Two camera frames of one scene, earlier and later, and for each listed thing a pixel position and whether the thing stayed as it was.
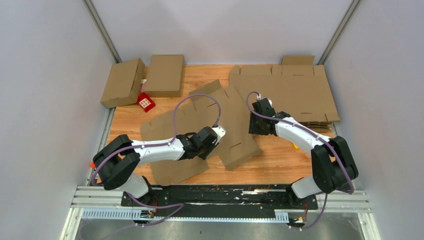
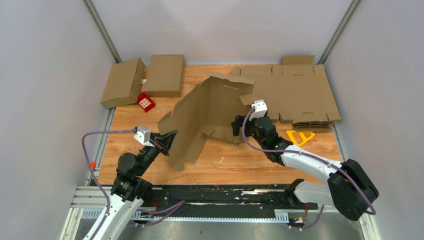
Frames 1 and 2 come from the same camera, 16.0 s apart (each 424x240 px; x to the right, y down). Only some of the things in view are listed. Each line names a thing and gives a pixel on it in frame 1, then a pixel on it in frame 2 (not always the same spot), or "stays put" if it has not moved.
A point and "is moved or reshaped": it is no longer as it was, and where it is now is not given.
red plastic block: (145, 102) stays put
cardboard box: (124, 83) stays put
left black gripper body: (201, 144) to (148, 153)
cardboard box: (208, 106) is moved or reshaped
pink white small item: (143, 85) stays put
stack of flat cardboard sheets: (297, 87) stays put
